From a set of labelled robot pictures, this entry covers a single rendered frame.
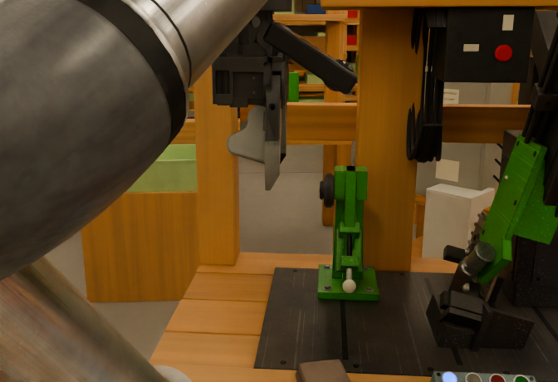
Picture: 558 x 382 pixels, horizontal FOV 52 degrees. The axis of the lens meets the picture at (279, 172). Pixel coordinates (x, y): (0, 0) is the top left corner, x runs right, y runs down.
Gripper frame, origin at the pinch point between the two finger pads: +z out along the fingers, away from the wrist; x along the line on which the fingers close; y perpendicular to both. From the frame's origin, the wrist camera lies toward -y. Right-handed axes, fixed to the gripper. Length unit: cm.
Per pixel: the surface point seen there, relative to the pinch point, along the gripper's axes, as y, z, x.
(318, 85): 5, 59, -717
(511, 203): -38, 12, -31
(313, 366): -4.4, 36.2, -15.6
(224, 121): 18, 5, -66
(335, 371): -7.8, 36.2, -14.4
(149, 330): 79, 129, -183
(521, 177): -39, 8, -31
